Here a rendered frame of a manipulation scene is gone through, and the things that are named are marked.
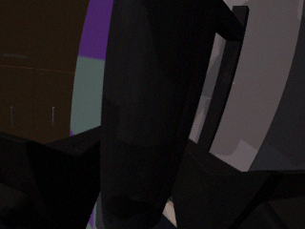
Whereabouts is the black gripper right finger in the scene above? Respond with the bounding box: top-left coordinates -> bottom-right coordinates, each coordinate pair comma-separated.
171,138 -> 305,229

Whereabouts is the beige square tile with dark center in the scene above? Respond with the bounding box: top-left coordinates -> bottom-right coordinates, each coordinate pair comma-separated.
153,199 -> 176,229

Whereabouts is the dark grey rectangular mat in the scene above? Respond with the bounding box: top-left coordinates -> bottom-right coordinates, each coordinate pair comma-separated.
95,0 -> 305,229

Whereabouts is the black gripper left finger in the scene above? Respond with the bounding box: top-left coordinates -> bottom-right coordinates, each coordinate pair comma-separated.
0,125 -> 100,229

